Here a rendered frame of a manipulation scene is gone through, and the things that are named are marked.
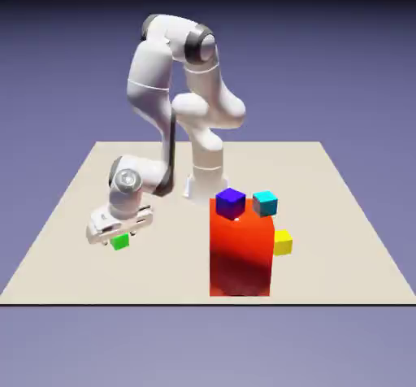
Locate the small green cube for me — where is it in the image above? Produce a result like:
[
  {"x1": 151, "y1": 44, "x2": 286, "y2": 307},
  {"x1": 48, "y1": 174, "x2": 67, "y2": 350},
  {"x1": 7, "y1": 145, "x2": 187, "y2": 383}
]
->
[{"x1": 109, "y1": 233, "x2": 131, "y2": 251}]

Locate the large red box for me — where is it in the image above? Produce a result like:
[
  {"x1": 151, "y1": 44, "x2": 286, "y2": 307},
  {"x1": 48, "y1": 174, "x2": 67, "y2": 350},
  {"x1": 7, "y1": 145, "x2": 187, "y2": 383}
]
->
[{"x1": 209, "y1": 197, "x2": 275, "y2": 298}]

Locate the small blue cube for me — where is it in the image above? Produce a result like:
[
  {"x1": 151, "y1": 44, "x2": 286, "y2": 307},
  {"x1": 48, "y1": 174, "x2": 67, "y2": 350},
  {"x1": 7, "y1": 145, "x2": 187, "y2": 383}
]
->
[{"x1": 214, "y1": 187, "x2": 247, "y2": 221}]

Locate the small cyan cube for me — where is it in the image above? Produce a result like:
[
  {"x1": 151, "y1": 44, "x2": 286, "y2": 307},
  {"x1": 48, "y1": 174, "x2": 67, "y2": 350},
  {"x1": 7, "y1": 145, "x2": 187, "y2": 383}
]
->
[{"x1": 252, "y1": 189, "x2": 280, "y2": 218}]

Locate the small yellow cube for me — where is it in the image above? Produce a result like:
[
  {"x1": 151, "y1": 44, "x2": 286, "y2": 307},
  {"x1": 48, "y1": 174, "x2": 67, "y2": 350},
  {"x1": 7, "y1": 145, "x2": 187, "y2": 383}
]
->
[{"x1": 273, "y1": 228, "x2": 293, "y2": 257}]

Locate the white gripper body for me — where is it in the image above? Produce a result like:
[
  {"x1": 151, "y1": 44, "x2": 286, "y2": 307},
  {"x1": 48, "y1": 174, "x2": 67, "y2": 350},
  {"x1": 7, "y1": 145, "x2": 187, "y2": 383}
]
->
[{"x1": 85, "y1": 205, "x2": 154, "y2": 246}]

